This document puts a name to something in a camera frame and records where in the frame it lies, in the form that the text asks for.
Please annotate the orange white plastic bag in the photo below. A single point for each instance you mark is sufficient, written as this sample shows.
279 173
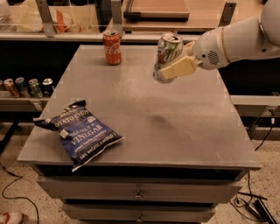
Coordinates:
63 22

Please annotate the green can on shelf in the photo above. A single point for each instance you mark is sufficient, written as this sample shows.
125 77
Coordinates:
35 88

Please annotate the green white 7up can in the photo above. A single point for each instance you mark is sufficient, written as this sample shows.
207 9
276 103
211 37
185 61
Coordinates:
169 47

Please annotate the white orange shoe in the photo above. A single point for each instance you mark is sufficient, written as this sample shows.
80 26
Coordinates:
11 218

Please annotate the grey drawer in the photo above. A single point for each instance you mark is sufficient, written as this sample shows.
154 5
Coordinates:
91 188
138 213

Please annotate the black power strip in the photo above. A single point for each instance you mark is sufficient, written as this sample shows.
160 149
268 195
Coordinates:
260 211

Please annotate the wooden board with black edge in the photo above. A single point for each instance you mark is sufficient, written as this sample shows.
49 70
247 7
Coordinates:
156 9

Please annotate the red coca-cola can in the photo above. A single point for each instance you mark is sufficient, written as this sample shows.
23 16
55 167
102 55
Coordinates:
111 42

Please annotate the blue potato chip bag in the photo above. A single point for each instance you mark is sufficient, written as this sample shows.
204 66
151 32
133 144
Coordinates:
83 136

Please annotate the lower grey drawer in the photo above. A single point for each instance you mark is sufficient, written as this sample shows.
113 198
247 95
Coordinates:
138 213

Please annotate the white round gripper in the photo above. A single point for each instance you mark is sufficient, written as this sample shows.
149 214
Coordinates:
209 50

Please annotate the upper grey drawer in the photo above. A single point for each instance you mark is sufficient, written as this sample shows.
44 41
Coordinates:
91 188

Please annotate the low grey shelf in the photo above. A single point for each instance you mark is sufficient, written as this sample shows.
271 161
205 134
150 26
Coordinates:
21 104

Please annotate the grey drawer cabinet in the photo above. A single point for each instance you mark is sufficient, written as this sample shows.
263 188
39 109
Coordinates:
187 129

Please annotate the dark can on shelf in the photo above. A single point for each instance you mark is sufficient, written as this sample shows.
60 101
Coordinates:
48 86

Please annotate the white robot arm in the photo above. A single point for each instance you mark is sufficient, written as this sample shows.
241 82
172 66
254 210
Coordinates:
249 39

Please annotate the orange can on shelf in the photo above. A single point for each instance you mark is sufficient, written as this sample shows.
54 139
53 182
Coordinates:
10 86

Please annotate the blue can on shelf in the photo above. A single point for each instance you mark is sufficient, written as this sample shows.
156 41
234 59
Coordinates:
22 86

